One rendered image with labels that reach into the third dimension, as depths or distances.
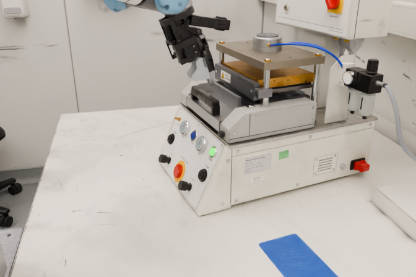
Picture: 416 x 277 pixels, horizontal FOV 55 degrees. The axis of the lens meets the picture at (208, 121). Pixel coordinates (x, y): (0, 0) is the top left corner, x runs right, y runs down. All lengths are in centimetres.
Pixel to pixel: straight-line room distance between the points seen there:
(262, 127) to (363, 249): 35
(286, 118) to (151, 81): 167
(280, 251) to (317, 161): 31
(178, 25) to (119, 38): 155
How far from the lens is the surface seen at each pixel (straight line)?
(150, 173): 120
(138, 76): 257
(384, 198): 109
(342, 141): 115
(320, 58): 106
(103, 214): 105
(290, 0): 124
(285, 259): 90
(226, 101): 108
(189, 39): 97
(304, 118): 104
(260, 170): 102
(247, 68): 111
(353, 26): 106
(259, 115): 96
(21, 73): 261
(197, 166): 104
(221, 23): 102
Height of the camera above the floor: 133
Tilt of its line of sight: 22 degrees down
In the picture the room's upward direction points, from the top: straight up
